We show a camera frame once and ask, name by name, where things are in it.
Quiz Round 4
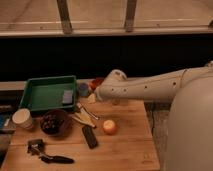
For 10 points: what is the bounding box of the red bowl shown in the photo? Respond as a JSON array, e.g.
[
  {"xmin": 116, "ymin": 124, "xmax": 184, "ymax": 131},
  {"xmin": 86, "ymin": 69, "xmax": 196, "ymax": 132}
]
[{"xmin": 89, "ymin": 78, "xmax": 104, "ymax": 91}]

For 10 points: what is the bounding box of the blue cup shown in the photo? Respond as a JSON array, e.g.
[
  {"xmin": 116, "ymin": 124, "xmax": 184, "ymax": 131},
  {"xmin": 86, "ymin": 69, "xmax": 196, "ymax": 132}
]
[{"xmin": 77, "ymin": 83, "xmax": 89, "ymax": 97}]

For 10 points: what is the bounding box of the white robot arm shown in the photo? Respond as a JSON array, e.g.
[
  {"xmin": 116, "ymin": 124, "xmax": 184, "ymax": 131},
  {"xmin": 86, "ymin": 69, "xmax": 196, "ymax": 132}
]
[{"xmin": 94, "ymin": 60, "xmax": 213, "ymax": 171}]

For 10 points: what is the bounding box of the orange apple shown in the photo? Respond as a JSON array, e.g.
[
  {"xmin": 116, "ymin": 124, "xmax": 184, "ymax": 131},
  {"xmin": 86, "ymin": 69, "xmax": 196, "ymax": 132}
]
[{"xmin": 103, "ymin": 120, "xmax": 117, "ymax": 135}]

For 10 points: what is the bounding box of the dark brown bowl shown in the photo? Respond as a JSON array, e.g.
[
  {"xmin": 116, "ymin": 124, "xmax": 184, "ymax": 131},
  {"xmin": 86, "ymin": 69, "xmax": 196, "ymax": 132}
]
[{"xmin": 40, "ymin": 109, "xmax": 71, "ymax": 136}]

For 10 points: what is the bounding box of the black remote control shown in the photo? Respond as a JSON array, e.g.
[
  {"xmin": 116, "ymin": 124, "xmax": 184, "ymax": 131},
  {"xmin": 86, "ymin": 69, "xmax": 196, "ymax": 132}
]
[{"xmin": 82, "ymin": 126, "xmax": 98, "ymax": 149}]

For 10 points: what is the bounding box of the white paper cup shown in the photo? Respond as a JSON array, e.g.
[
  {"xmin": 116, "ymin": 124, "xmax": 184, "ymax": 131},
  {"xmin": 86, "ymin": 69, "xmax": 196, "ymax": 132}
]
[{"xmin": 12, "ymin": 108, "xmax": 33, "ymax": 129}]

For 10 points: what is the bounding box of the grey blue sponge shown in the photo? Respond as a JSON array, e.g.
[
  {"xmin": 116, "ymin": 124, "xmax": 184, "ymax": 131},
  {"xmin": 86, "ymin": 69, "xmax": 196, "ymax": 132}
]
[{"xmin": 62, "ymin": 90, "xmax": 73, "ymax": 104}]

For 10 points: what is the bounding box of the green plastic tray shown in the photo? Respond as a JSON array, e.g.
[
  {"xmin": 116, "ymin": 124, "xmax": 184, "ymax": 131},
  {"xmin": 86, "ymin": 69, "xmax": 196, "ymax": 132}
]
[{"xmin": 19, "ymin": 75, "xmax": 77, "ymax": 113}]

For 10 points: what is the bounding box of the blue object at left edge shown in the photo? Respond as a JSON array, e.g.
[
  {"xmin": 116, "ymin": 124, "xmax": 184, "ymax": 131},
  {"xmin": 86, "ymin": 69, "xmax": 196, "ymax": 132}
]
[{"xmin": 0, "ymin": 115, "xmax": 10, "ymax": 130}]

